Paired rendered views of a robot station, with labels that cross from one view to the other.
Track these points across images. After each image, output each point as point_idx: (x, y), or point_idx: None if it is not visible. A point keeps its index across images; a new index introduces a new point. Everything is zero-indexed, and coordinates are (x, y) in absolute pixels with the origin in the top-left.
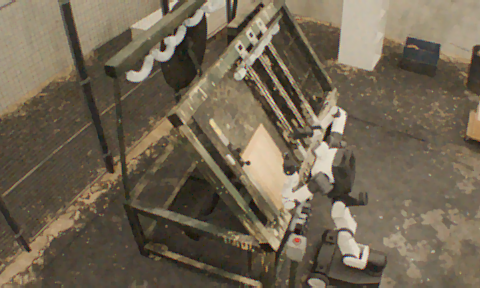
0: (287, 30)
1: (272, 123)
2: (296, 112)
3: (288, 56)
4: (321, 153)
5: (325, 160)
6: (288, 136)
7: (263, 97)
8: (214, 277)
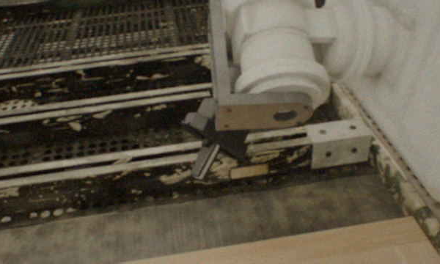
0: (48, 20)
1: (157, 202)
2: (197, 89)
3: (84, 43)
4: (309, 34)
5: (403, 23)
6: (241, 163)
7: (31, 191)
8: None
